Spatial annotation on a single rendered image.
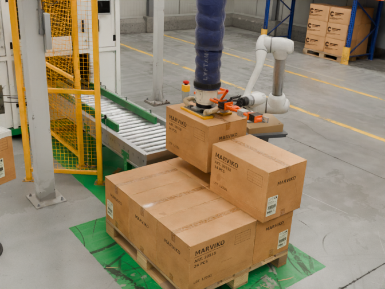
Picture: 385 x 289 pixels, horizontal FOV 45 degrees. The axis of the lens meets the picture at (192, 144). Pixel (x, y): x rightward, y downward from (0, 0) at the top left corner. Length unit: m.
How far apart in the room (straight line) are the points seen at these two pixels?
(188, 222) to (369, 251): 1.74
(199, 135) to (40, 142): 1.56
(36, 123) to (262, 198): 2.18
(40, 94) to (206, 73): 1.52
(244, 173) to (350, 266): 1.27
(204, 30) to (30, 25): 1.48
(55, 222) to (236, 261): 1.77
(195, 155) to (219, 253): 0.90
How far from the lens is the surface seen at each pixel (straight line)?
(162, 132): 4.97
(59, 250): 4.07
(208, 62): 3.75
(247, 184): 3.42
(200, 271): 3.29
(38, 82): 4.35
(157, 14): 7.32
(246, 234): 3.44
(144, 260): 3.74
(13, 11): 4.73
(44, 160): 4.60
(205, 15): 3.68
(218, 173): 3.64
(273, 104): 4.45
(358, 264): 4.20
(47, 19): 4.23
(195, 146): 3.80
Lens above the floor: 2.32
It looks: 23 degrees down
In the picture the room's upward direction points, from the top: 3 degrees clockwise
